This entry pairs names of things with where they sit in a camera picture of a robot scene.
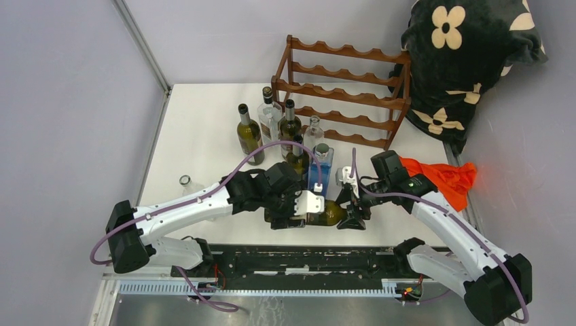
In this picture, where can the black mounting rail base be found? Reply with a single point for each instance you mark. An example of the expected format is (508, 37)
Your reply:
(285, 269)

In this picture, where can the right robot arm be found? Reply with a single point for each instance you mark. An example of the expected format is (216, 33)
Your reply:
(494, 284)

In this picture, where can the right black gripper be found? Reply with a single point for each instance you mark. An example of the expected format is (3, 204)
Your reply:
(353, 221)

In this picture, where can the green wine bottle far left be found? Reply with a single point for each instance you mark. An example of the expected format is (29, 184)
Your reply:
(248, 131)

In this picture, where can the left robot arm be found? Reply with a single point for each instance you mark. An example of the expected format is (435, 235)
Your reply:
(139, 236)

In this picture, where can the small clear glass bottle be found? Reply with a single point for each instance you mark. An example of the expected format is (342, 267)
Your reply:
(314, 134)

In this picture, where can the clear bottle black cap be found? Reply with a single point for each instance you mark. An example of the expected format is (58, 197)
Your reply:
(269, 114)

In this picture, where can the green wine bottle front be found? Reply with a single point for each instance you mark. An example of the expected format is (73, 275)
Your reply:
(299, 161)

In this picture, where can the green wine bottle white label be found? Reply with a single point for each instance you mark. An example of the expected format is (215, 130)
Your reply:
(332, 215)

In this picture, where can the green wine bottle middle back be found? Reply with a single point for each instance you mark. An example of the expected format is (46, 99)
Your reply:
(290, 125)

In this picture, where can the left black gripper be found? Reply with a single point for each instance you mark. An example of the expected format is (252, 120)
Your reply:
(280, 221)

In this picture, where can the black floral blanket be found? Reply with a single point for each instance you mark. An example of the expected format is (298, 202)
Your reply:
(459, 50)

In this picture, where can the orange cloth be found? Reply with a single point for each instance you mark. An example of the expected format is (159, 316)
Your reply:
(454, 182)

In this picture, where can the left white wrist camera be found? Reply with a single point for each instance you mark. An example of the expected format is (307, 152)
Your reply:
(307, 201)

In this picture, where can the brown wooden wine rack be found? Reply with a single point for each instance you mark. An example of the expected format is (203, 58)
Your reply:
(397, 104)

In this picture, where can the clear empty lying bottle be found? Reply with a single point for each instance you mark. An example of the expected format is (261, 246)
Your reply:
(189, 186)

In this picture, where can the blue square bottle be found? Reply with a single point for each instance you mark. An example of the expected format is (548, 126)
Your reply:
(325, 154)

